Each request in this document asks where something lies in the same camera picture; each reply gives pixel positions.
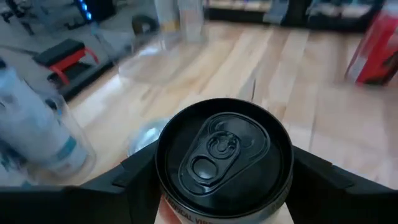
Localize black device blue lights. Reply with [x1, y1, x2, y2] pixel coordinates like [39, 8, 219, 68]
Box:
[74, 0, 116, 23]

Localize red can silver lid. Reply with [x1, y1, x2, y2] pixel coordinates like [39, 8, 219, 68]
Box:
[344, 0, 398, 86]

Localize clear plastic bin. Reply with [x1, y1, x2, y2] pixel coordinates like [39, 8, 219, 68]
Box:
[0, 55, 98, 187]

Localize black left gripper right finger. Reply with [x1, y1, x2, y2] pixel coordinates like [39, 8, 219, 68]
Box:
[285, 146, 398, 224]

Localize red black stool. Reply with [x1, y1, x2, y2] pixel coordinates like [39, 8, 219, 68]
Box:
[32, 39, 100, 86]

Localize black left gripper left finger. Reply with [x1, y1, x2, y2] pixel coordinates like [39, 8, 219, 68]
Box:
[0, 141, 163, 224]

